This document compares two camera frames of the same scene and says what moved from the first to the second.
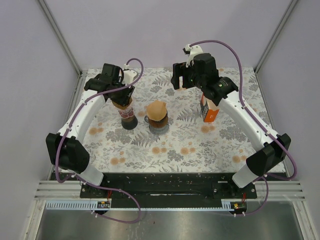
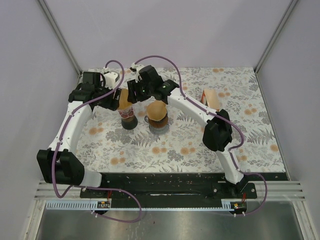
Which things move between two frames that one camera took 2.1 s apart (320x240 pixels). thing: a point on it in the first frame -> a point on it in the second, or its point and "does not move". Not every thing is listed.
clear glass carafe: x=157 y=131 does not move
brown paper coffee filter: x=156 y=110 does not move
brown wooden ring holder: x=161 y=123 does not move
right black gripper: x=180 y=70 -> x=133 y=87
